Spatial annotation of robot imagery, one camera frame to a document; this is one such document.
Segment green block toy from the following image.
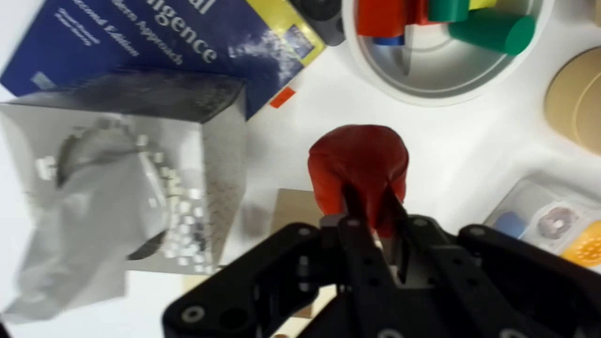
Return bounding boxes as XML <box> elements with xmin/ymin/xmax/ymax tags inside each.
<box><xmin>426</xmin><ymin>0</ymin><xmax>473</xmax><ymax>25</ymax></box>

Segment green cylinder toy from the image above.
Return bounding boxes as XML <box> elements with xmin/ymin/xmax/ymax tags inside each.
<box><xmin>447</xmin><ymin>8</ymin><xmax>539</xmax><ymax>59</ymax></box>

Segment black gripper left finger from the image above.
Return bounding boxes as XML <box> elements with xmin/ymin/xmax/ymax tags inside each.
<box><xmin>317</xmin><ymin>181</ymin><xmax>405</xmax><ymax>338</ymax></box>

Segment grey tissue box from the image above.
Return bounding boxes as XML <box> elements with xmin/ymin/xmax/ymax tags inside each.
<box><xmin>0</xmin><ymin>70</ymin><xmax>249</xmax><ymax>325</ymax></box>

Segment blue and yellow book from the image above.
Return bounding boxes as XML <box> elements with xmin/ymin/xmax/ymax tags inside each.
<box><xmin>0</xmin><ymin>0</ymin><xmax>328</xmax><ymax>121</ymax></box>

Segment clear plastic container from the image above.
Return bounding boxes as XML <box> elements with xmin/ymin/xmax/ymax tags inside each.
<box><xmin>482</xmin><ymin>173</ymin><xmax>601</xmax><ymax>273</ymax></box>

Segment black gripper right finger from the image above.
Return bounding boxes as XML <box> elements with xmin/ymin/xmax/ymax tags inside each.
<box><xmin>379</xmin><ymin>186</ymin><xmax>505</xmax><ymax>338</ymax></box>

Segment small orange tag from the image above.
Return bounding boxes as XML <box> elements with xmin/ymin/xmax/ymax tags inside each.
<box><xmin>268</xmin><ymin>85</ymin><xmax>298</xmax><ymax>111</ymax></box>

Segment red block toy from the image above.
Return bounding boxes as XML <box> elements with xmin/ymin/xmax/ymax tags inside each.
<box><xmin>355</xmin><ymin>0</ymin><xmax>432</xmax><ymax>40</ymax></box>

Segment white bowl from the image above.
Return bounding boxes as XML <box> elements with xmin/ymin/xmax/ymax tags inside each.
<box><xmin>340</xmin><ymin>0</ymin><xmax>556</xmax><ymax>106</ymax></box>

